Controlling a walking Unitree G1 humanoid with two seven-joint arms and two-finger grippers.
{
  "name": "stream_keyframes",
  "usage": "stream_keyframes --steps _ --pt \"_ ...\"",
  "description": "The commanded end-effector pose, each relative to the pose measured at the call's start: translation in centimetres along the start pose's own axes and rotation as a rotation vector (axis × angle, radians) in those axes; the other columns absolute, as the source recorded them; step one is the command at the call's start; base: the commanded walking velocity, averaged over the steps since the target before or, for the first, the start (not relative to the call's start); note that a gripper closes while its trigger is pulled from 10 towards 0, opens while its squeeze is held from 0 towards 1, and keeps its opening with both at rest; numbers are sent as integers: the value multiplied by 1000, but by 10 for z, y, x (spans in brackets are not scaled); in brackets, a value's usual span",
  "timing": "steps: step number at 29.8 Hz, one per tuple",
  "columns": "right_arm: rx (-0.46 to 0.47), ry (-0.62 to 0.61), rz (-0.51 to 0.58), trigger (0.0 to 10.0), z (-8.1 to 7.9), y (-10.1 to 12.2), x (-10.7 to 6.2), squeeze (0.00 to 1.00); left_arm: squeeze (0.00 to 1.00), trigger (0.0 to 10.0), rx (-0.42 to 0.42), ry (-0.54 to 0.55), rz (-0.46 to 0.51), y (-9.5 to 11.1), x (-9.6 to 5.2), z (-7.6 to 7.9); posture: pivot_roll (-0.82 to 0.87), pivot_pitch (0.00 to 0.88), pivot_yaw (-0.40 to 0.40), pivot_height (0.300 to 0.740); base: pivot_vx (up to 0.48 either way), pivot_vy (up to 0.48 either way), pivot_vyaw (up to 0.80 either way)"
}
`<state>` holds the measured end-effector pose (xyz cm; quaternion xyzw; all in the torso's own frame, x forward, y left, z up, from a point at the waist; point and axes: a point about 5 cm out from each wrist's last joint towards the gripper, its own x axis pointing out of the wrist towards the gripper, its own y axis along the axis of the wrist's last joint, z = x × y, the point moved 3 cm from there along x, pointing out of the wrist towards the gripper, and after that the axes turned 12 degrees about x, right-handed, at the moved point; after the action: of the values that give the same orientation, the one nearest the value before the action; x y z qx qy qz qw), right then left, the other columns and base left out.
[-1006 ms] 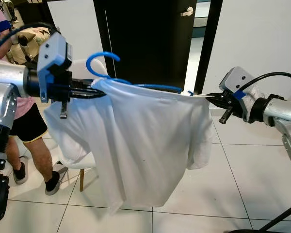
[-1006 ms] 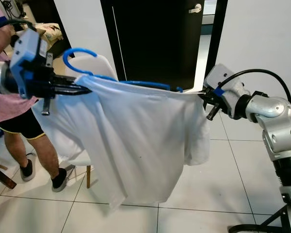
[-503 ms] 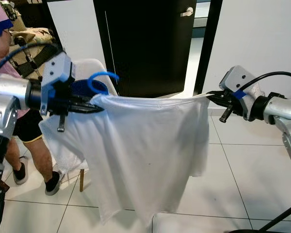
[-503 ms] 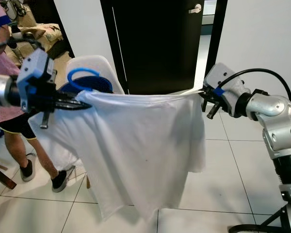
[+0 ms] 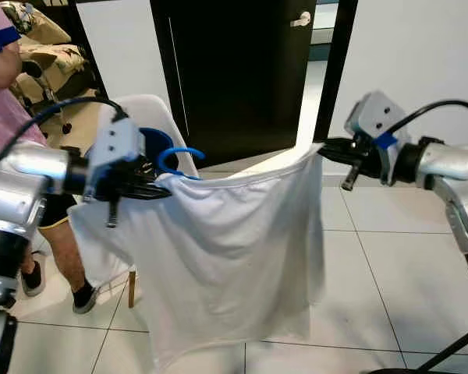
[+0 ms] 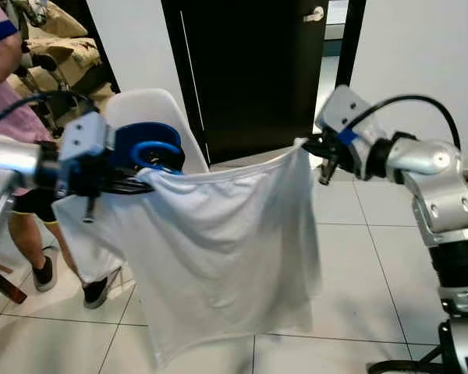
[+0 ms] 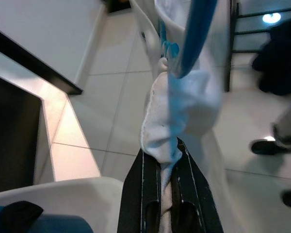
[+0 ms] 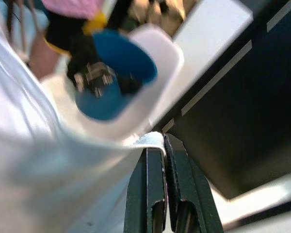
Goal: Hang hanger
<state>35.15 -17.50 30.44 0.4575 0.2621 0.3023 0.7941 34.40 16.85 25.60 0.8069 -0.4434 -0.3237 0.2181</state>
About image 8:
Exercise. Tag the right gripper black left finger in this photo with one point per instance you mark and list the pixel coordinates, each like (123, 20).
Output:
(145, 194)

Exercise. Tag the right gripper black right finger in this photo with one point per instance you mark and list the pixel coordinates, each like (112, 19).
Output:
(191, 194)

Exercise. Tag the white t-shirt grey print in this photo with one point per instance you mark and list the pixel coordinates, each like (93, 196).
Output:
(38, 157)

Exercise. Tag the blue plastic basin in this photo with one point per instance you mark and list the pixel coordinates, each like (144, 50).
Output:
(126, 55)

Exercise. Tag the person's bare leg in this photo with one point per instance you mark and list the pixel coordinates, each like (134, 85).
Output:
(43, 60)

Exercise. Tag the pink shirt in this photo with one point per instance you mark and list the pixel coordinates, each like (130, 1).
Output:
(72, 8)

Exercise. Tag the black room door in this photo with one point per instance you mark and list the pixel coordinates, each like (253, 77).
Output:
(257, 121)

